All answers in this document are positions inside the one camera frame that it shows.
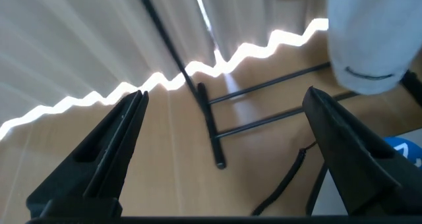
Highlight pale grey shorts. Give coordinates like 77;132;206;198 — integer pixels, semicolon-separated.
280;0;422;96

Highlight black cable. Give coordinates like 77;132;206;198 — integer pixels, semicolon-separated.
252;140;318;217

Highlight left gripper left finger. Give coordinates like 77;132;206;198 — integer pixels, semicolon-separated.
26;90;149;218

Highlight black clothes rack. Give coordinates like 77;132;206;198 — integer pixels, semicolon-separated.
133;0;422;171

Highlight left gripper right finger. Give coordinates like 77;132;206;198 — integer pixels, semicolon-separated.
302;86;422;215

